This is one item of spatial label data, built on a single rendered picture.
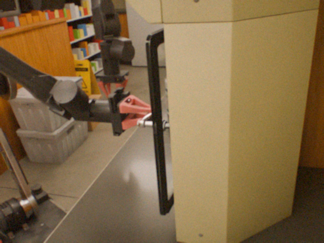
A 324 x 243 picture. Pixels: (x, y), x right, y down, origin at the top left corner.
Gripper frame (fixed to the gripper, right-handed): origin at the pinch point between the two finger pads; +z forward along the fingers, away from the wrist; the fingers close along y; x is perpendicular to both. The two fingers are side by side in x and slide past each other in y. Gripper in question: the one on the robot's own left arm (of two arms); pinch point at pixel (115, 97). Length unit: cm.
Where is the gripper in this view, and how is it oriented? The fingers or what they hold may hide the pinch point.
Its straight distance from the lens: 115.5
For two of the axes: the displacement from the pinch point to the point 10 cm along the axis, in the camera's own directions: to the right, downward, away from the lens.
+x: 2.8, -4.2, 8.6
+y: 9.6, 0.7, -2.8
